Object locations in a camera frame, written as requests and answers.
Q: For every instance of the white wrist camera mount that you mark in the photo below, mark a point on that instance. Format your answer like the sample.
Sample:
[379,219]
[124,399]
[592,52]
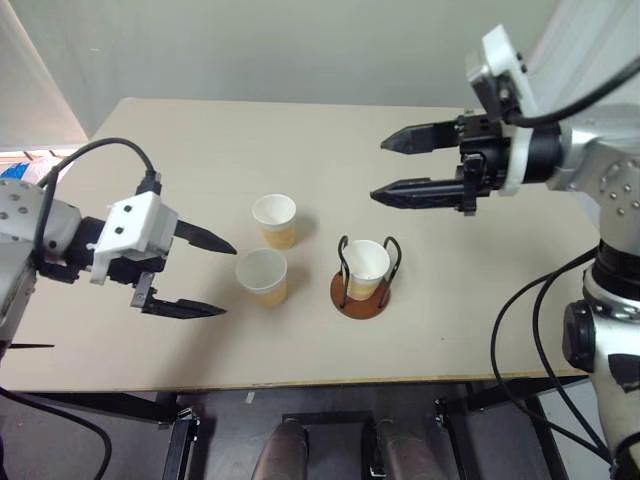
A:
[505,55]
[135,225]

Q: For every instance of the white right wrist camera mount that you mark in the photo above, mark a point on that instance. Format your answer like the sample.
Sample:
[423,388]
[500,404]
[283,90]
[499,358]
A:
[505,55]

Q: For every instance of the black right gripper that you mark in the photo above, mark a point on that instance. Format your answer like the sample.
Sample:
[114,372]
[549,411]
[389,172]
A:
[492,160]

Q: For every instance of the blue and white bundle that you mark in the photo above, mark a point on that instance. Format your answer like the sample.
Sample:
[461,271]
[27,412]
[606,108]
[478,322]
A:
[17,171]

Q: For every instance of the white and tan paper cup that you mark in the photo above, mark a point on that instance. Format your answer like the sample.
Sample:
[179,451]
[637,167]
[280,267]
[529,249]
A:
[262,272]
[367,262]
[275,212]

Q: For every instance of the black metal table frame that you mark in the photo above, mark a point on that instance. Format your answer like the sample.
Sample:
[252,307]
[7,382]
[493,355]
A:
[180,440]

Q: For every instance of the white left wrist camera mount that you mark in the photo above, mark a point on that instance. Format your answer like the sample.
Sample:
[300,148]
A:
[135,225]

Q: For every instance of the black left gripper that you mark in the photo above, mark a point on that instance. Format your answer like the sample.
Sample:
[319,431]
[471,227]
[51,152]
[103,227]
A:
[125,267]

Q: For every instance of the dark rounded shape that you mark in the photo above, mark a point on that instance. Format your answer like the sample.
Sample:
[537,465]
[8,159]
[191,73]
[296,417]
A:
[402,452]
[280,452]

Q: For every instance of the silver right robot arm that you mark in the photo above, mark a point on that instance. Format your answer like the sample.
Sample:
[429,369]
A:
[607,165]

